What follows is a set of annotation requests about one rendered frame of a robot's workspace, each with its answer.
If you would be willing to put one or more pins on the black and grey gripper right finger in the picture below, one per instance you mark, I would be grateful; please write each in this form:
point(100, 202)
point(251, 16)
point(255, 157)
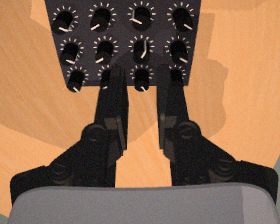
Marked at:
point(197, 159)

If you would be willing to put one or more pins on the black knob box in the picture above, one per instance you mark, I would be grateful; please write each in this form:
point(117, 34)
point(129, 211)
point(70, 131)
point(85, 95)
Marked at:
point(165, 42)

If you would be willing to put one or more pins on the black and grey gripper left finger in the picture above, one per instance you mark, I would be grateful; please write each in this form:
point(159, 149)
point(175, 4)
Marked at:
point(85, 163)

